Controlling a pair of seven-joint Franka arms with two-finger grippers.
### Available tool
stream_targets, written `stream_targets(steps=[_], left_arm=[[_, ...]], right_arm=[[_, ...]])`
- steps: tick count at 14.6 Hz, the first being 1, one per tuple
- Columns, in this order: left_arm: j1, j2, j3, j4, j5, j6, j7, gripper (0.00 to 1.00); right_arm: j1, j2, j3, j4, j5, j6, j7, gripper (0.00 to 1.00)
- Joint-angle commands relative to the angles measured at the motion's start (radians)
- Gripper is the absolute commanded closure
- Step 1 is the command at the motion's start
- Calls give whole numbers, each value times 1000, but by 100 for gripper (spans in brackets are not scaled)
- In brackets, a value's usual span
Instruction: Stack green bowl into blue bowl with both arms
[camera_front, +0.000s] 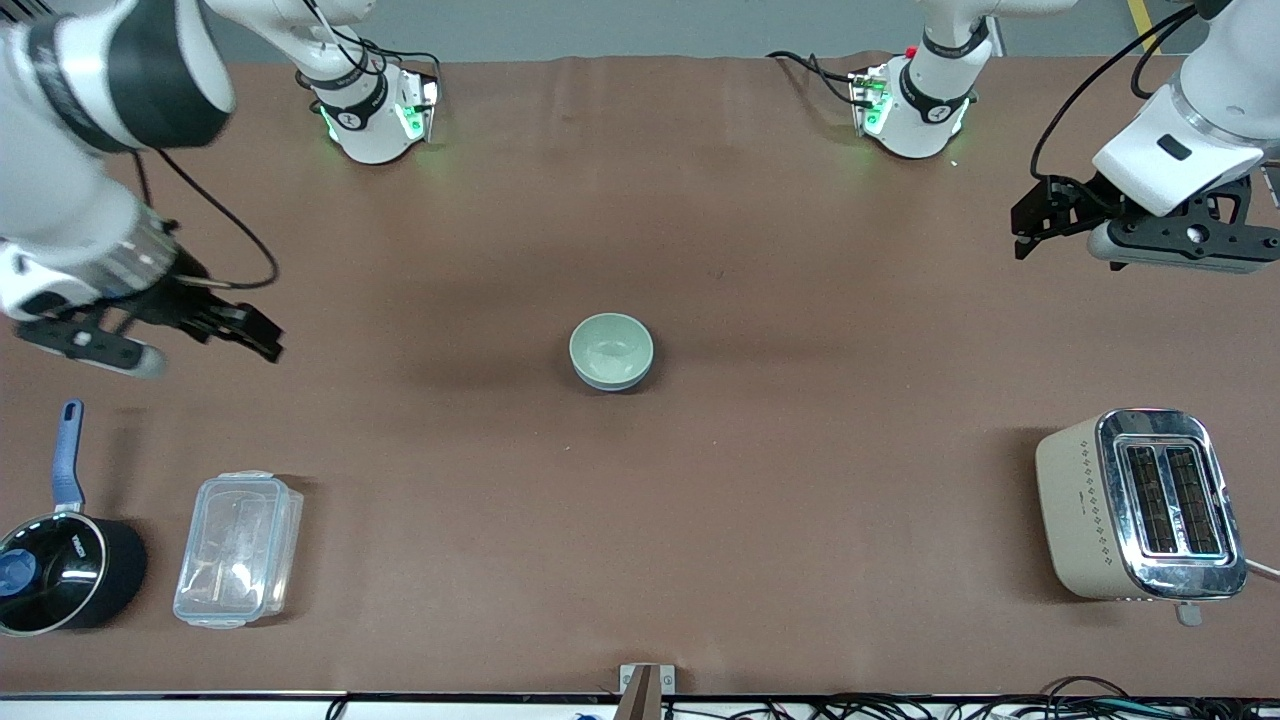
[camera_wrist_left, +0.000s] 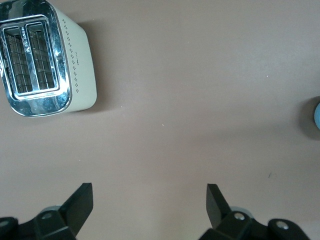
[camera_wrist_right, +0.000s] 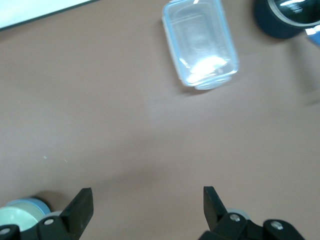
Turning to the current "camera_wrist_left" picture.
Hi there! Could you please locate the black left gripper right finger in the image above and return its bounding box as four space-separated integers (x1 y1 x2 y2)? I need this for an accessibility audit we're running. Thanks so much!
199 183 311 240

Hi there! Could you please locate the beige chrome toaster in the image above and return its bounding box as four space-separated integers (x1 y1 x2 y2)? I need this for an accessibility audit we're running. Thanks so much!
0 0 98 119

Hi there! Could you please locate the blue bowl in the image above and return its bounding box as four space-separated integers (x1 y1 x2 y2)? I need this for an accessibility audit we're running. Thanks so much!
313 101 320 131

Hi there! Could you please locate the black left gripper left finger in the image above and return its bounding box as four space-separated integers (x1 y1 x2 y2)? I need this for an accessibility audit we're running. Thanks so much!
0 182 94 240

